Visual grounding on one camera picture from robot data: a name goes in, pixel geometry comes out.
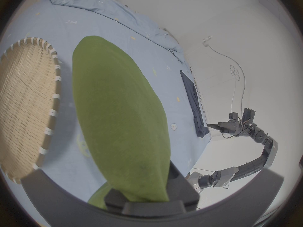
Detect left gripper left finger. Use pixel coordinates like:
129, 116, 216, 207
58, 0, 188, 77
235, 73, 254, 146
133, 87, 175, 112
104, 188, 129, 209

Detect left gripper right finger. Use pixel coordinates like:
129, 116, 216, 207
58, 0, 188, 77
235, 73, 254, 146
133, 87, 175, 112
166, 160, 200, 212

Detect green shorts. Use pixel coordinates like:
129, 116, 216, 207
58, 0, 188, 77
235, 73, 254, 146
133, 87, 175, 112
72, 35, 172, 210

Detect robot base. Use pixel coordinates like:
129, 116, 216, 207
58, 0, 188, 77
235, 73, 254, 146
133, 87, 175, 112
187, 171, 204, 194

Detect dark blue garment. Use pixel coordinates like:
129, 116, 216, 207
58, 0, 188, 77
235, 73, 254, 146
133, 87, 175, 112
179, 70, 210, 139

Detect bed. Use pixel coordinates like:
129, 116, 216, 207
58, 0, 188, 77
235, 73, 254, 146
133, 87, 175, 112
0, 0, 248, 209

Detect round woven basket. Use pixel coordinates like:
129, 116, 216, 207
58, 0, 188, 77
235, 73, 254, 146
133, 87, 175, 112
0, 37, 61, 184

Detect pale blue quilt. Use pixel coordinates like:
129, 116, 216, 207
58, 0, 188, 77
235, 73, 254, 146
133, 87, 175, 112
42, 0, 185, 64

